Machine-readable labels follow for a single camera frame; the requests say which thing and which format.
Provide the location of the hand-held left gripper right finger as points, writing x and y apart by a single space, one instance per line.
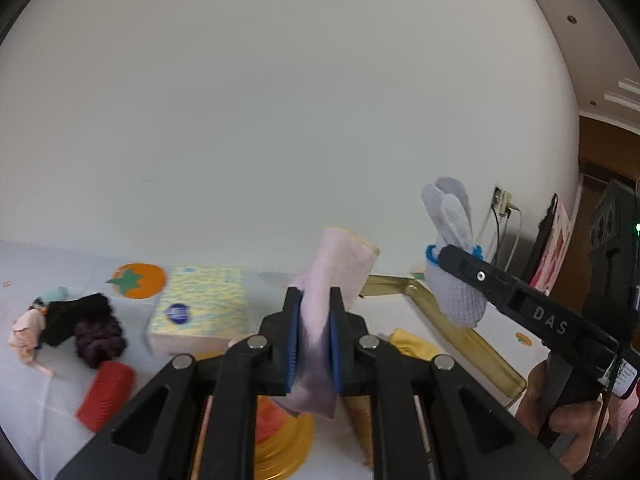
336 345

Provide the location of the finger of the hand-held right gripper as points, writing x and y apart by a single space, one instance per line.
475 272

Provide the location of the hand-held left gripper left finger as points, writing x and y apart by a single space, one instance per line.
292 342

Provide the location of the white knit sock blue trim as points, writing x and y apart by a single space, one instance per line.
452 290

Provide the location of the pale pink cloth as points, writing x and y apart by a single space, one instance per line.
330 270

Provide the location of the gold metal tin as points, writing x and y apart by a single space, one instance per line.
480 355

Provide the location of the red cloth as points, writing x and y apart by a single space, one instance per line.
105 395

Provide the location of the black fuzzy sock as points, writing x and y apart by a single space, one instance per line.
70 317

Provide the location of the peach cloth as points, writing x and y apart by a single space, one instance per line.
25 335

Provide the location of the person's right hand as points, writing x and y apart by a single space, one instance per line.
570 425

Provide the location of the yellow cloth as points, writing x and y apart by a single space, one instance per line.
415 342

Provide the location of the beige cloth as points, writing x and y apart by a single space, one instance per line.
360 425

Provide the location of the yellow lidded round container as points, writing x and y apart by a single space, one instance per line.
282 440

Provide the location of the yellow patterned tissue pack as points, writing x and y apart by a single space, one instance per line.
200 305

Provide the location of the purple scrunchie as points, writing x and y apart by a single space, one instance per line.
100 342

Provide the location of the small teal plush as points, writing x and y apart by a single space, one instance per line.
56 294

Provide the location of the tomato print tablecloth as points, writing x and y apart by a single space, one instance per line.
50 410

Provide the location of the pink picture black frame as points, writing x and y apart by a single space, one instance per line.
552 250

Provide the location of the wall socket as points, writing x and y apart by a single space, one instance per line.
502 200

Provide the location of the brown wooden door frame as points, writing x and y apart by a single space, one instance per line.
612 145

